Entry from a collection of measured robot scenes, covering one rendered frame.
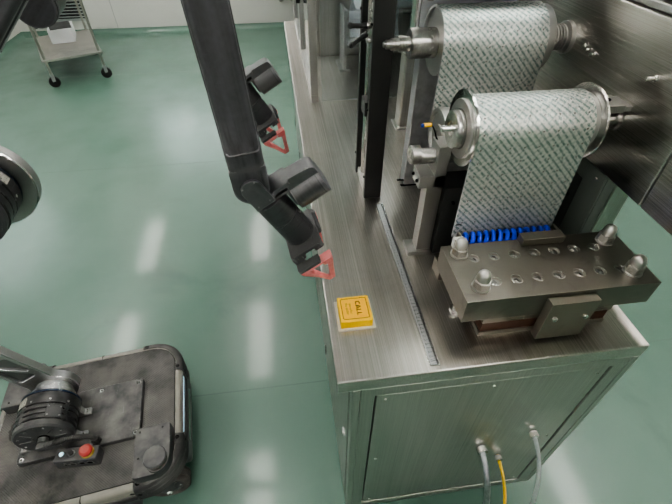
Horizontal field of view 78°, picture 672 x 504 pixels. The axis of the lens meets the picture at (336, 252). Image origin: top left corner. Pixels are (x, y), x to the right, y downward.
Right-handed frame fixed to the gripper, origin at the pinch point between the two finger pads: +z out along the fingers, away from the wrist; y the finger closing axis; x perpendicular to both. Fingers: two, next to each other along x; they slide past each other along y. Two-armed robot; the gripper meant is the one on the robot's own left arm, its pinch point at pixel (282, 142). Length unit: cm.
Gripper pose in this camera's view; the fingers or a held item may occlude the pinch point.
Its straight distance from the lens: 124.8
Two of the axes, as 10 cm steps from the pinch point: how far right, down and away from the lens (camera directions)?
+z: 4.8, 5.5, 6.9
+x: -8.4, 5.1, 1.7
